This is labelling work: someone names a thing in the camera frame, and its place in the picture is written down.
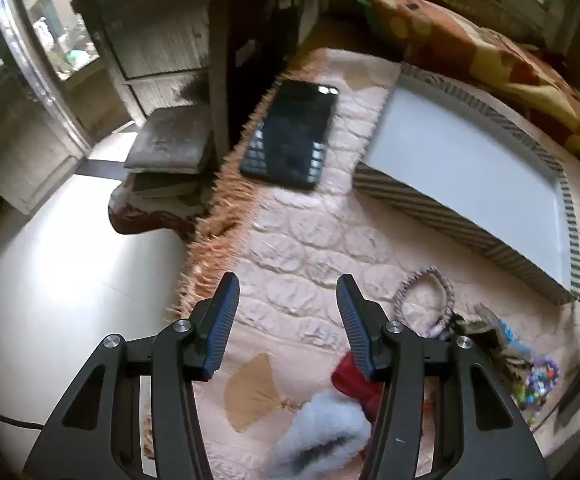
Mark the grey seat cushion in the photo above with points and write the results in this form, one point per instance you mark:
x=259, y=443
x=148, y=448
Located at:
x=172, y=137

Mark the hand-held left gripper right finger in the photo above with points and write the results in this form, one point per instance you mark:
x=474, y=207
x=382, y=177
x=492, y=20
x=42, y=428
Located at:
x=352, y=317

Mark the dark red patterned blanket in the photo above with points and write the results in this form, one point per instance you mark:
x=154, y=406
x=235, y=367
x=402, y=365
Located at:
x=145, y=215

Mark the leopard print scrunchie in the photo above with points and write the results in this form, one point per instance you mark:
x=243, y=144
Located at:
x=487, y=322

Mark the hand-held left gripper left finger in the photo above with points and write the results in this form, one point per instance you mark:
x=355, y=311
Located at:
x=223, y=317

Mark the light blue fluffy scrunchie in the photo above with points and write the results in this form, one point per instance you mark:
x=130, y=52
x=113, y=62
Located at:
x=320, y=425

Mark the striped cardboard box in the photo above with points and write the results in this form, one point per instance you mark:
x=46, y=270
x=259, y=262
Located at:
x=469, y=170

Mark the black smartphone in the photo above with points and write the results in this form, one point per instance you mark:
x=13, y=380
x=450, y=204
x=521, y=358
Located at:
x=292, y=132

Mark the window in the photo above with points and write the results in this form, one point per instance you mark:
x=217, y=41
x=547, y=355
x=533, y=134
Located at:
x=57, y=25

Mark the pink quilted fringed tablecloth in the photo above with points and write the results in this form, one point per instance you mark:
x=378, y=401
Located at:
x=290, y=240

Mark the red scrunchie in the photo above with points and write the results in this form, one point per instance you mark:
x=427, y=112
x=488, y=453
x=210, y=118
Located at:
x=346, y=375

